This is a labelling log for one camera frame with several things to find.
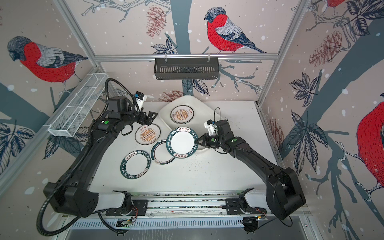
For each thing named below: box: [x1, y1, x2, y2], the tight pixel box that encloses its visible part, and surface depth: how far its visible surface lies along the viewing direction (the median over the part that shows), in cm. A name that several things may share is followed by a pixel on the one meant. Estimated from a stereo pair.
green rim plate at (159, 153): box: [150, 139, 176, 165], surface depth 94 cm
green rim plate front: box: [166, 126, 199, 159], surface depth 81 cm
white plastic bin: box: [159, 95, 222, 139], surface depth 115 cm
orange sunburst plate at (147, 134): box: [134, 123, 161, 145], surface depth 103 cm
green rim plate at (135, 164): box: [120, 150, 151, 180], surface depth 90 cm
